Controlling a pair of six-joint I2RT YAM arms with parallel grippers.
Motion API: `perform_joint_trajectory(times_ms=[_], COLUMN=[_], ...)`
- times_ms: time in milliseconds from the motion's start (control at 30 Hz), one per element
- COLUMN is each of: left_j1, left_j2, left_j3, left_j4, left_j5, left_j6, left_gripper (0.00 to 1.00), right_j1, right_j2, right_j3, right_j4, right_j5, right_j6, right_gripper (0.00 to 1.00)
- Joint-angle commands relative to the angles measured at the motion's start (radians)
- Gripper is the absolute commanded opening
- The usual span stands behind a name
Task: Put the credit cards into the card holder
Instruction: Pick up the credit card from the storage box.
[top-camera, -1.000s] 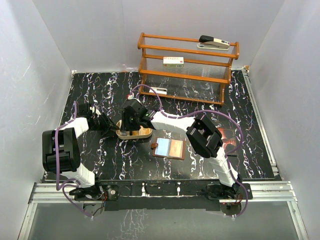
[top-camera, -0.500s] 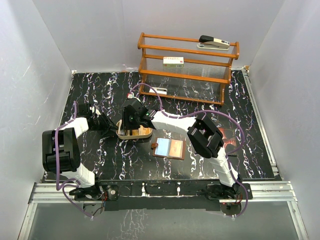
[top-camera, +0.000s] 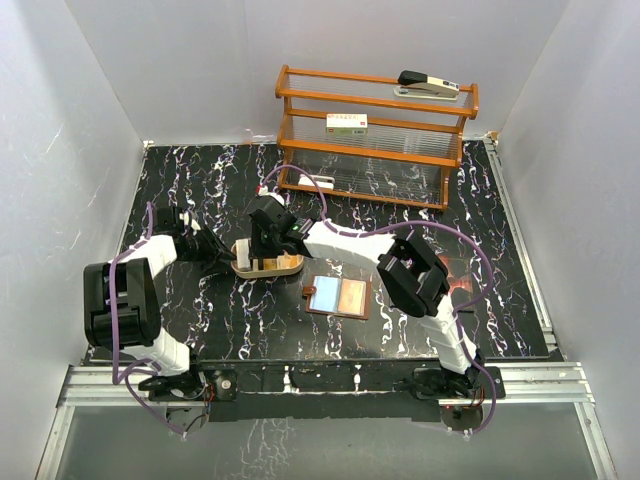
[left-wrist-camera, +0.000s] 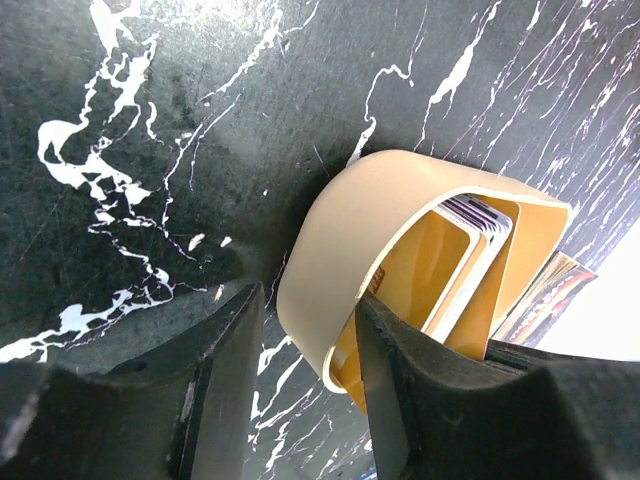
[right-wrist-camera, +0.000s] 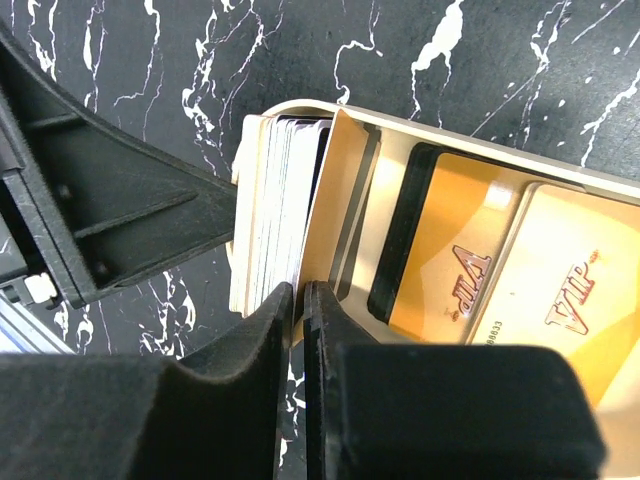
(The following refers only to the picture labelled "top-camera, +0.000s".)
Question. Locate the brown leather card holder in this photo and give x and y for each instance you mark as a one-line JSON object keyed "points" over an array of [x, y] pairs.
{"points": [[322, 297]]}

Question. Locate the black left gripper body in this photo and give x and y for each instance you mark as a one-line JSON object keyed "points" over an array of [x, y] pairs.
{"points": [[203, 250]]}

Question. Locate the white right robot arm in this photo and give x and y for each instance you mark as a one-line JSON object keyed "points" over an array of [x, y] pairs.
{"points": [[414, 277]]}

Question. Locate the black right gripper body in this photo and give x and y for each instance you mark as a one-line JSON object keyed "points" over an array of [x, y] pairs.
{"points": [[264, 245]]}

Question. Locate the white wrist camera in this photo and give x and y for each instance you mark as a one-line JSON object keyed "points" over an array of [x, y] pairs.
{"points": [[264, 191], [191, 226]]}

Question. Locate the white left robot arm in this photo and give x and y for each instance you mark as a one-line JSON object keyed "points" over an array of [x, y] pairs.
{"points": [[122, 312]]}

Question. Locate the black and beige stapler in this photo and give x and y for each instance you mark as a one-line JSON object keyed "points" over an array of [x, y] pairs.
{"points": [[412, 84]]}

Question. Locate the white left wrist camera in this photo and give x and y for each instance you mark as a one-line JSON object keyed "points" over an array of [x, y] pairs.
{"points": [[191, 226]]}

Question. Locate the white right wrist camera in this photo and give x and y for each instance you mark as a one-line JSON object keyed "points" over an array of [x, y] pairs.
{"points": [[264, 191]]}

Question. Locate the white staples box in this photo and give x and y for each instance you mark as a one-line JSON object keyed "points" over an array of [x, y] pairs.
{"points": [[346, 124]]}

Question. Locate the dark book three days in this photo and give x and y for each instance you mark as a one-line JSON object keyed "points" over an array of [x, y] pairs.
{"points": [[460, 280]]}

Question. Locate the beige oval card tray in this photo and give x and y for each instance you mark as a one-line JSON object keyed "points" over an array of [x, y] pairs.
{"points": [[266, 274]]}

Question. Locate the orange wooden shelf rack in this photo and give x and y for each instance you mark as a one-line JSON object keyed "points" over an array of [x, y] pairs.
{"points": [[412, 148]]}

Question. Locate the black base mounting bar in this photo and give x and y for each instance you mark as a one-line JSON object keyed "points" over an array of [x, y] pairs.
{"points": [[416, 388]]}

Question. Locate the small white box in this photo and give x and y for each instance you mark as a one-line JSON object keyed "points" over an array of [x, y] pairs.
{"points": [[323, 182]]}

